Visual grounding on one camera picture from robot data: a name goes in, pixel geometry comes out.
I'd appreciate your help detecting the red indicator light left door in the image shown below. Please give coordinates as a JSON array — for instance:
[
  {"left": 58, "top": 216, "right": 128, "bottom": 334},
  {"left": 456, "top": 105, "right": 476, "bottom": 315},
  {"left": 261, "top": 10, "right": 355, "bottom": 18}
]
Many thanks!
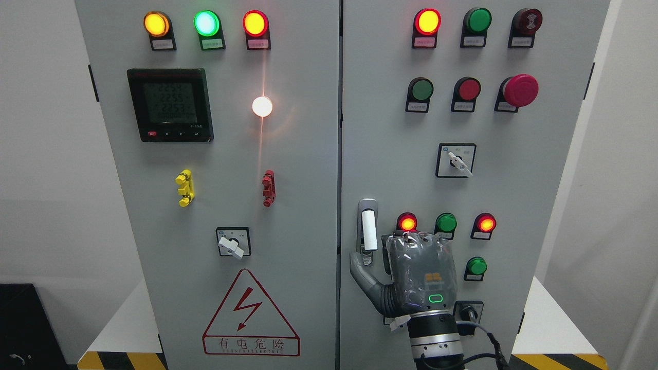
[{"left": 243, "top": 9, "right": 271, "bottom": 50}]

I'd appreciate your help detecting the green push button upper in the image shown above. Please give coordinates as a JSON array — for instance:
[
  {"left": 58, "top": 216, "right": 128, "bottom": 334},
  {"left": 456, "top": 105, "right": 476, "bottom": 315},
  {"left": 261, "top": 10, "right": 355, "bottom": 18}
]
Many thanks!
[{"left": 405, "top": 77, "right": 434, "bottom": 113}]

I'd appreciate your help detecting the white lit indicator light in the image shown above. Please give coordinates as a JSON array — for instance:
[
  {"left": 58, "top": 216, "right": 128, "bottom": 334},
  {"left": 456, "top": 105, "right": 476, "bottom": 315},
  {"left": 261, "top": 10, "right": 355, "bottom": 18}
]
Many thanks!
[{"left": 251, "top": 96, "right": 273, "bottom": 118}]

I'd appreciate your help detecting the dark red buzzer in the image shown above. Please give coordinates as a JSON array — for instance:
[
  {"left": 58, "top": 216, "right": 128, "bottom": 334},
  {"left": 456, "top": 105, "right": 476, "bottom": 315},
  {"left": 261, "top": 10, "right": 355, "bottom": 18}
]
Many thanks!
[{"left": 508, "top": 8, "right": 543, "bottom": 48}]

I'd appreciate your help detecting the right grey cabinet door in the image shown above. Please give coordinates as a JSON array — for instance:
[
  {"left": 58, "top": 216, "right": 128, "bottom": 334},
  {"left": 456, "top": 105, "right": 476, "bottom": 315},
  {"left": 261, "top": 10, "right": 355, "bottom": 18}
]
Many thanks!
[{"left": 339, "top": 1, "right": 610, "bottom": 369}]

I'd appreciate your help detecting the grey cabinet door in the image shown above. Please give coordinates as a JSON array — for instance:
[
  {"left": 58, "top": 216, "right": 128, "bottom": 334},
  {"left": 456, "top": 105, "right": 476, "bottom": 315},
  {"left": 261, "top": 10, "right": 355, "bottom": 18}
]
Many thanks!
[
  {"left": 75, "top": 1, "right": 340, "bottom": 369},
  {"left": 339, "top": 1, "right": 610, "bottom": 369}
]

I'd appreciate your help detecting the bottom black-knob selector switch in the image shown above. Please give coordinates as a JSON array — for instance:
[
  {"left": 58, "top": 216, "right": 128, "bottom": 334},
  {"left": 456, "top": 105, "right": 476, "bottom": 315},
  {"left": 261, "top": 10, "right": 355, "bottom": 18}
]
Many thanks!
[{"left": 453, "top": 300, "right": 484, "bottom": 336}]

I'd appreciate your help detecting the yellow indicator light top left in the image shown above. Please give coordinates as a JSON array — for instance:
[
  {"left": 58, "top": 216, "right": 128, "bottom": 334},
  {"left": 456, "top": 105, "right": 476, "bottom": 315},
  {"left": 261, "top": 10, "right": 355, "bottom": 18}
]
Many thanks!
[{"left": 143, "top": 10, "right": 177, "bottom": 51}]

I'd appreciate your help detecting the red lit indicator lower left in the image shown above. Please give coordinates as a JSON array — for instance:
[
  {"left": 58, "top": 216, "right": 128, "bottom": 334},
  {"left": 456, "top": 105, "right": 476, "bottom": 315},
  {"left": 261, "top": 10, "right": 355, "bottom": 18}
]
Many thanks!
[{"left": 396, "top": 212, "right": 417, "bottom": 232}]

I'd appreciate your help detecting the left grey cabinet door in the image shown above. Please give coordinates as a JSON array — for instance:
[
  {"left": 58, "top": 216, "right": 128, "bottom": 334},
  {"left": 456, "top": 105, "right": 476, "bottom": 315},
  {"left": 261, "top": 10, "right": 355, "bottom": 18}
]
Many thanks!
[{"left": 75, "top": 1, "right": 340, "bottom": 369}]

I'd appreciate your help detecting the yellow terminal connector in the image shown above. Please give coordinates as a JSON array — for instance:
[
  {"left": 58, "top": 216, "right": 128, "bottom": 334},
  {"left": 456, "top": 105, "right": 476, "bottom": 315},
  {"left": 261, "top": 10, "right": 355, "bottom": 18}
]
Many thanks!
[{"left": 175, "top": 169, "right": 195, "bottom": 208}]

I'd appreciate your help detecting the green push button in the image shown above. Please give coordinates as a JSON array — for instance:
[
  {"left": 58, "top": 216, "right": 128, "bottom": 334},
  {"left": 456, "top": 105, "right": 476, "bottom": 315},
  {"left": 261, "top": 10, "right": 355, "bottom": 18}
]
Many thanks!
[
  {"left": 463, "top": 256, "right": 487, "bottom": 282},
  {"left": 405, "top": 77, "right": 434, "bottom": 113}
]

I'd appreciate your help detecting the green indicator lower middle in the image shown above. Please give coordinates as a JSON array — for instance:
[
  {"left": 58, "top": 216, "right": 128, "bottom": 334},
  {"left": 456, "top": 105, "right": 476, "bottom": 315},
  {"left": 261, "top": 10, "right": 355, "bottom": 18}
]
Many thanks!
[{"left": 434, "top": 213, "right": 458, "bottom": 241}]

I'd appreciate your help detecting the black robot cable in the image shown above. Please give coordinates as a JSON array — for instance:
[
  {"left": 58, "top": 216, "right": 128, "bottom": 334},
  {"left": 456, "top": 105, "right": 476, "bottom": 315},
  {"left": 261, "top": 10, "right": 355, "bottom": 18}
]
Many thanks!
[{"left": 455, "top": 320, "right": 512, "bottom": 370}]

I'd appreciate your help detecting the bottom white-knob selector switch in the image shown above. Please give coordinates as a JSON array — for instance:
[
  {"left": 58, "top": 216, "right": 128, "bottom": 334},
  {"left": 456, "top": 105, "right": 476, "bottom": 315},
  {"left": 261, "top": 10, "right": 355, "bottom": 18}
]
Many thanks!
[{"left": 383, "top": 314, "right": 411, "bottom": 332}]

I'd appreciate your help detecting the upper right rotary selector switch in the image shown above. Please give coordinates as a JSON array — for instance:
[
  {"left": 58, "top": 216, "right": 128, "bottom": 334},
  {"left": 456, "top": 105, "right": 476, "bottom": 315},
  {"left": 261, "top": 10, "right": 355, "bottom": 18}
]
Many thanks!
[{"left": 435, "top": 143, "right": 477, "bottom": 178}]

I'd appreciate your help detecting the green indicator light right top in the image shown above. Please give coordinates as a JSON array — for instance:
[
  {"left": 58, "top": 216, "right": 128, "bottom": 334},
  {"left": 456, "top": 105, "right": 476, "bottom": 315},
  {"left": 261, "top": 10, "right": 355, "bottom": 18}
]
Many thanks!
[{"left": 460, "top": 7, "right": 492, "bottom": 48}]

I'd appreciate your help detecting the red push button upper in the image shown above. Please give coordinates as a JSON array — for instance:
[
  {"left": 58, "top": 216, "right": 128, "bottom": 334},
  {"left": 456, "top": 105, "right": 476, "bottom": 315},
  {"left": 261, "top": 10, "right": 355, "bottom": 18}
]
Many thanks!
[{"left": 451, "top": 77, "right": 481, "bottom": 113}]

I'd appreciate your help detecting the red terminal connector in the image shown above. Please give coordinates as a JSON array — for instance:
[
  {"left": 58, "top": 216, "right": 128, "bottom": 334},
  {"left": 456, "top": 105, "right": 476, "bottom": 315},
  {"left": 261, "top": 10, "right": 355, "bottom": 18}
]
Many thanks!
[{"left": 262, "top": 170, "right": 277, "bottom": 208}]

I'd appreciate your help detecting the red lit indicator lower right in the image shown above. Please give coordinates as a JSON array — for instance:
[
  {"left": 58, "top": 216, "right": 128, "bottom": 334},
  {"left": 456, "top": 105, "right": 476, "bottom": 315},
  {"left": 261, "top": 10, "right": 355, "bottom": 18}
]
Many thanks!
[{"left": 470, "top": 213, "right": 497, "bottom": 241}]

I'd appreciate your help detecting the red indicator light right top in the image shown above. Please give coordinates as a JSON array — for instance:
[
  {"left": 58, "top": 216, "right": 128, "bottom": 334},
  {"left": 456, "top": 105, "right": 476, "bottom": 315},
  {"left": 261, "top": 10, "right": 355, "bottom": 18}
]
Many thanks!
[{"left": 411, "top": 8, "right": 442, "bottom": 49}]

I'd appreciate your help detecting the silver door lock handle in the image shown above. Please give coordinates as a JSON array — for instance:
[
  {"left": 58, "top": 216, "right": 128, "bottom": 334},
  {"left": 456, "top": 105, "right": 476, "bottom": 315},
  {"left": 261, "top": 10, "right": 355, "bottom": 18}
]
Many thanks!
[{"left": 356, "top": 198, "right": 380, "bottom": 266}]

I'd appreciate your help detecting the red electric hazard warning sign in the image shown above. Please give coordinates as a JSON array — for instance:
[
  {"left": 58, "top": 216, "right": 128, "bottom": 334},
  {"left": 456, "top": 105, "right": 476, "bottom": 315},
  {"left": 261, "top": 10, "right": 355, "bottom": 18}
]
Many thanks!
[{"left": 203, "top": 269, "right": 301, "bottom": 357}]

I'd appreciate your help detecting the black box lower left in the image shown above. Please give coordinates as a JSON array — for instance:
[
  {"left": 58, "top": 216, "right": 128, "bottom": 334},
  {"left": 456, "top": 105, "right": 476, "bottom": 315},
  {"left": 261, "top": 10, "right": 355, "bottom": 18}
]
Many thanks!
[{"left": 1, "top": 284, "right": 68, "bottom": 369}]

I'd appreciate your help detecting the white platform with hazard stripes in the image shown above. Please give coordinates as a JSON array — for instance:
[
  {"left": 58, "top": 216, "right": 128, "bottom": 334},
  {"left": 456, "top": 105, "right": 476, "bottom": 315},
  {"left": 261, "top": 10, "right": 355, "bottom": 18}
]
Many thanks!
[{"left": 72, "top": 279, "right": 609, "bottom": 369}]

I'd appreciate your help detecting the red emergency stop mushroom button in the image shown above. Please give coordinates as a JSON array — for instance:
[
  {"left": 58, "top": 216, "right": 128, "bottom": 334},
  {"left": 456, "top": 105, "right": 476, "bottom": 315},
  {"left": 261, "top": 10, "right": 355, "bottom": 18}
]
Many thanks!
[{"left": 495, "top": 73, "right": 540, "bottom": 113}]

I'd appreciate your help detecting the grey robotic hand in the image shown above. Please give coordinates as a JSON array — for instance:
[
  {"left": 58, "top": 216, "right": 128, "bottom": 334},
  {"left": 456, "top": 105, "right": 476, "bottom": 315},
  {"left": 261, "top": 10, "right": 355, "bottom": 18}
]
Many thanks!
[{"left": 350, "top": 231, "right": 458, "bottom": 318}]

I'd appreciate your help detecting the red lit indicator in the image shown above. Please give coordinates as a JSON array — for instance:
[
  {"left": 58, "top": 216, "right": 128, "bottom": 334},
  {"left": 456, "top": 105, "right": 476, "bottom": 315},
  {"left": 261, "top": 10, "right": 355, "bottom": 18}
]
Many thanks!
[
  {"left": 396, "top": 212, "right": 417, "bottom": 232},
  {"left": 470, "top": 213, "right": 497, "bottom": 241}
]

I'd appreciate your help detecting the green lit indicator light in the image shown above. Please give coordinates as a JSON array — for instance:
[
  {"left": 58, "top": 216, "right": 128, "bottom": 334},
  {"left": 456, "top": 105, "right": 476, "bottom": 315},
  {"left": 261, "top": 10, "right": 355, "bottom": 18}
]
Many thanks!
[{"left": 194, "top": 10, "right": 225, "bottom": 50}]

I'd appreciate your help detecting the left door rotary selector switch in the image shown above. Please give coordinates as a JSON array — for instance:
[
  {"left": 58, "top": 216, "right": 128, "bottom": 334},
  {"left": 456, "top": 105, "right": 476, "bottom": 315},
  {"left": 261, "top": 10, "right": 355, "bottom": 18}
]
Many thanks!
[{"left": 215, "top": 227, "right": 251, "bottom": 260}]

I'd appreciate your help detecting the black digital power meter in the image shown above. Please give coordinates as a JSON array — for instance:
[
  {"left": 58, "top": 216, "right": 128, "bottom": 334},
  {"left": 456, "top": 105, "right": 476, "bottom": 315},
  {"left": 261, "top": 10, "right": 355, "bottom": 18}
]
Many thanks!
[{"left": 126, "top": 68, "right": 213, "bottom": 142}]

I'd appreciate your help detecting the green push button lower right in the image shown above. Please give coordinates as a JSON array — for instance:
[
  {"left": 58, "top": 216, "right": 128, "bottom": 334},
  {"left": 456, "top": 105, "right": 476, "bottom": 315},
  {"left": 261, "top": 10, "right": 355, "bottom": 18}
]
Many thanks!
[{"left": 463, "top": 256, "right": 487, "bottom": 282}]

